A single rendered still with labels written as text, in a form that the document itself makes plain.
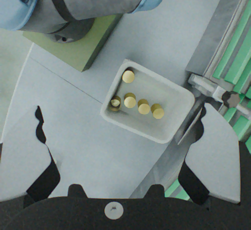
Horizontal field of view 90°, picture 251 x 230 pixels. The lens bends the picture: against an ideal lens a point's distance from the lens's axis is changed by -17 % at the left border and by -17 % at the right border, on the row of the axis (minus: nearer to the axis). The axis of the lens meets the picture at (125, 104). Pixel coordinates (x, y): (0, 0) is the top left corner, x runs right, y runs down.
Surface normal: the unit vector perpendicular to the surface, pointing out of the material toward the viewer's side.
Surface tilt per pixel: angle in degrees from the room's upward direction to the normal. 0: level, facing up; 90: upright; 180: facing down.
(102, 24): 2
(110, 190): 0
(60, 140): 0
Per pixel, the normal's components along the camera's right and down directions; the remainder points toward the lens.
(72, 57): -0.01, 0.36
